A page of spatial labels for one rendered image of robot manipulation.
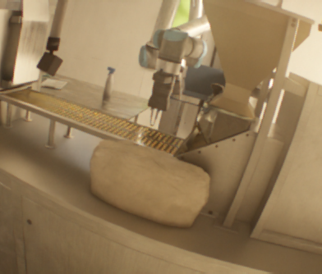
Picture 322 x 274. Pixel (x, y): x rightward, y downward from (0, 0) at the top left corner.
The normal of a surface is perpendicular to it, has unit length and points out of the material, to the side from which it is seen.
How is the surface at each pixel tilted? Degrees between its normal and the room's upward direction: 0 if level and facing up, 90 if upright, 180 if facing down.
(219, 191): 90
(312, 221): 90
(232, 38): 114
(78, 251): 90
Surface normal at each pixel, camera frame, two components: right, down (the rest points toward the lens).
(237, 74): -0.33, 0.60
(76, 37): -0.25, 0.25
